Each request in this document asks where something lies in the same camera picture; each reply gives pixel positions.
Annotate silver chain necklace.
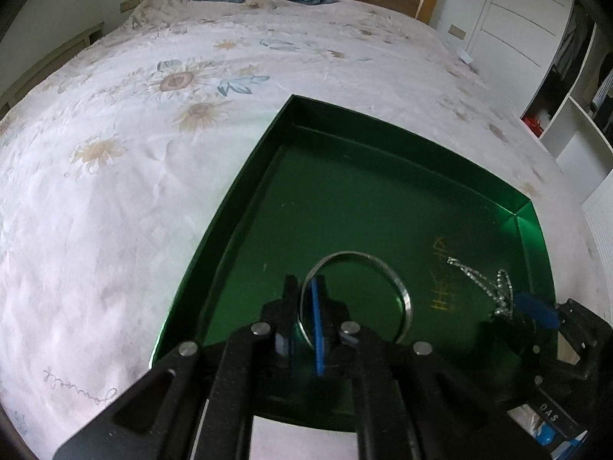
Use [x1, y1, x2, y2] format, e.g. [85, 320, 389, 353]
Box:
[446, 255, 516, 320]

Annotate thin silver bangle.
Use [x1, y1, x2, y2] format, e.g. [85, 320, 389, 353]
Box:
[297, 250, 413, 349]

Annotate green jewelry tray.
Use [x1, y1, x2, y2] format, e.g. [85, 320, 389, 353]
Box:
[148, 93, 559, 434]

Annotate red box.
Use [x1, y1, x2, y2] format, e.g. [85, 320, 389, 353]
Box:
[521, 115, 544, 138]

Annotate white wardrobe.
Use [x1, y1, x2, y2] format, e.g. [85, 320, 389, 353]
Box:
[461, 0, 613, 260]

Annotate floral white bed duvet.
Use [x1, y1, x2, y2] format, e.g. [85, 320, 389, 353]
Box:
[1, 0, 612, 459]

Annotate tissue box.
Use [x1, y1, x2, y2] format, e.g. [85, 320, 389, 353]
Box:
[457, 49, 479, 74]

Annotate hanging clothes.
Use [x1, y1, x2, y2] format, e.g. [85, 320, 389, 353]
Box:
[551, 5, 612, 130]

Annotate beige low side shelf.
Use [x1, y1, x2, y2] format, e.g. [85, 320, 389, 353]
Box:
[1, 22, 104, 117]

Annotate right wall socket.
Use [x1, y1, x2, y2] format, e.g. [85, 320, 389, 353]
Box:
[448, 25, 467, 41]

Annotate wall socket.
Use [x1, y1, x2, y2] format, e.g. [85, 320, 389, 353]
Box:
[448, 25, 467, 41]
[120, 0, 140, 13]

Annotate left wall socket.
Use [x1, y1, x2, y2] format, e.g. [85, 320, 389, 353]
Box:
[120, 0, 140, 13]

